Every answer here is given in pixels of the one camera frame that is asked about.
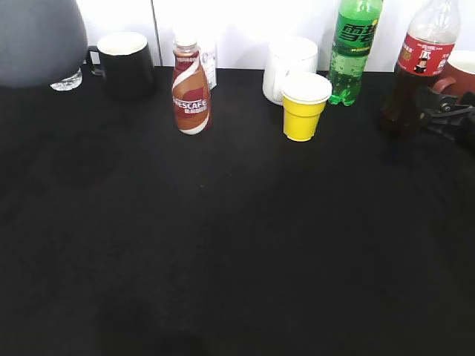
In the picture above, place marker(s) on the cola bottle red label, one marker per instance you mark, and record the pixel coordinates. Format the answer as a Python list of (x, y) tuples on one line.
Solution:
[(429, 41)]

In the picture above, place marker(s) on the small white carton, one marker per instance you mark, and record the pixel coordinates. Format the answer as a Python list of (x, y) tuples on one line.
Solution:
[(208, 57)]

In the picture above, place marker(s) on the black mug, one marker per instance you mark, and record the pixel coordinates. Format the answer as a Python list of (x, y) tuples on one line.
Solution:
[(124, 62)]

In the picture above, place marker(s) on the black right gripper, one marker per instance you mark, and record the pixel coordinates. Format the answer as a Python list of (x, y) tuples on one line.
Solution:
[(449, 116)]

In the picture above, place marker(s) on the nescafe coffee bottle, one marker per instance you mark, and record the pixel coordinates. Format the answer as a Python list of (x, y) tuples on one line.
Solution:
[(189, 88)]

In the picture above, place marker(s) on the red mug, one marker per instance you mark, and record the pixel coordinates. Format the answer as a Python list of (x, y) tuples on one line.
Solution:
[(457, 76)]

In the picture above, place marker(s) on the clear water bottle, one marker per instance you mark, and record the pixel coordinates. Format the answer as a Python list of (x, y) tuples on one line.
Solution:
[(70, 83)]

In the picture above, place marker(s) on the yellow paper cup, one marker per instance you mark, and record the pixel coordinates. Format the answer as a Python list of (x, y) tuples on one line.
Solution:
[(304, 99)]

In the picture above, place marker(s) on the white mug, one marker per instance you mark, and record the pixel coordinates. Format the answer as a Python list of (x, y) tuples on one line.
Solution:
[(287, 55)]

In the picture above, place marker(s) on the green sprite bottle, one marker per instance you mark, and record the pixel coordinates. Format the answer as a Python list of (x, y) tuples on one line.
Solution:
[(355, 30)]

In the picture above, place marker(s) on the grey mug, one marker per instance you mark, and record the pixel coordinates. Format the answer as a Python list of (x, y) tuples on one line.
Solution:
[(42, 42)]

